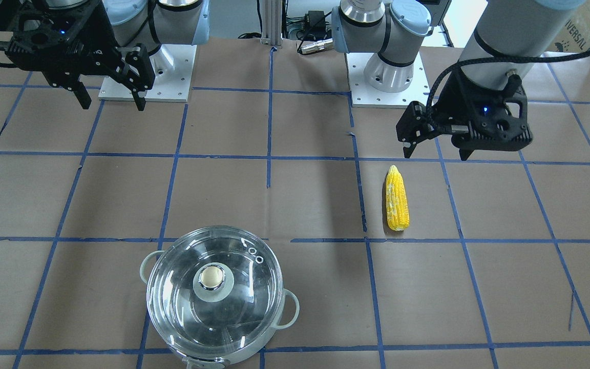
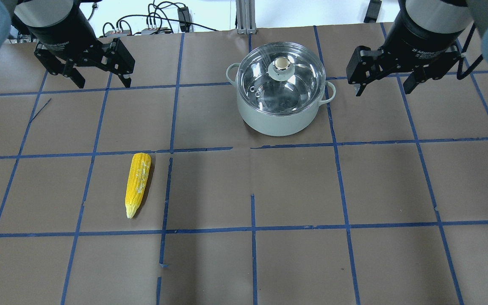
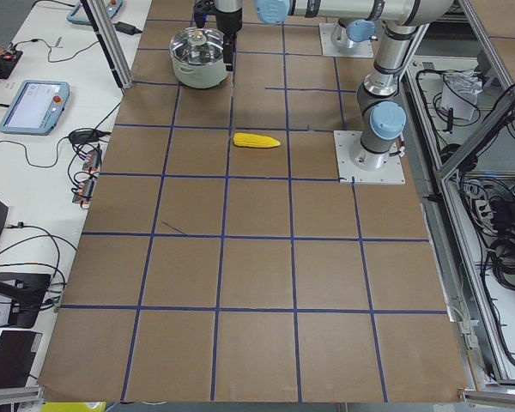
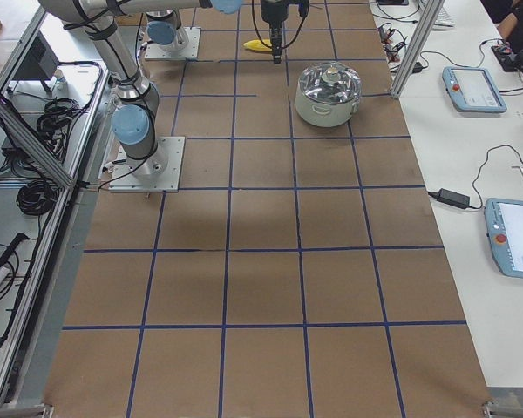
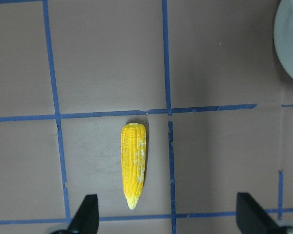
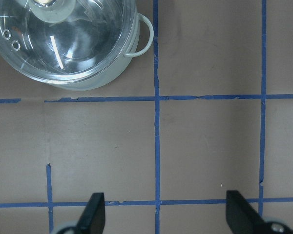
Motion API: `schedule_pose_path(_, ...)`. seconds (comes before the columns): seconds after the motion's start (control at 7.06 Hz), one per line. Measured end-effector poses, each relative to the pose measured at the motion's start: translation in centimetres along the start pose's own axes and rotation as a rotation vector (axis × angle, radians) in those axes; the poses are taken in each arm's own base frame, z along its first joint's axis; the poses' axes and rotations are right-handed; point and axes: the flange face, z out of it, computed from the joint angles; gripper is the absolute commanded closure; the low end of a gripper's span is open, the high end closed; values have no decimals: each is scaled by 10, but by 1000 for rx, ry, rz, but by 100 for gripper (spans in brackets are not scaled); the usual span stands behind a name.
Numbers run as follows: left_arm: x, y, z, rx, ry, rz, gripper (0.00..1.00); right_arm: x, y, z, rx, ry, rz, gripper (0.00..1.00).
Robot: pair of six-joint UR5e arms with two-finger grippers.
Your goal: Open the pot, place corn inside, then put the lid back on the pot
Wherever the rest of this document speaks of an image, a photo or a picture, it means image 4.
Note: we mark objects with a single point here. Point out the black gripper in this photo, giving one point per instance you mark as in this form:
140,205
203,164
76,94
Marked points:
271,11

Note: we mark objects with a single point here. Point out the yellow corn cob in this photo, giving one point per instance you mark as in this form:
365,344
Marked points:
257,46

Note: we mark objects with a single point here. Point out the glass pot lid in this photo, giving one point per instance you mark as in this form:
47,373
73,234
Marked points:
330,83

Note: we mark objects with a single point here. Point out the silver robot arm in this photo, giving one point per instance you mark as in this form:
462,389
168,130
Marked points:
173,17
133,123

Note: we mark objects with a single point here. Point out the pale green cooking pot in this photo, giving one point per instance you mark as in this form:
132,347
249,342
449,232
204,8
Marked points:
324,115

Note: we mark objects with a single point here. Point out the far blue teach pendant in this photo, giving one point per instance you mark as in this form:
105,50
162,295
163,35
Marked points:
472,90

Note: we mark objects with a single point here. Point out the blue teach pendant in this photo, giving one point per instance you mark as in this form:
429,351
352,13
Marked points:
504,225
472,90

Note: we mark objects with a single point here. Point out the black power adapter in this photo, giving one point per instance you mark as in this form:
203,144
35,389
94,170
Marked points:
452,198

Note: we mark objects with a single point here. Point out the brown paper table mat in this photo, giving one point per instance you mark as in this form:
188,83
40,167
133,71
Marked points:
297,272

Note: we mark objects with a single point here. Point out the near blue teach pendant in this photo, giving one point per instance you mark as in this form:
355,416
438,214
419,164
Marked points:
504,225

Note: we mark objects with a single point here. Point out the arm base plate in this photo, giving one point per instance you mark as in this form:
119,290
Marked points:
159,173
170,44

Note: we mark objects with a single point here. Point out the aluminium frame post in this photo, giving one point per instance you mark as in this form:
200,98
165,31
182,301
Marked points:
416,44

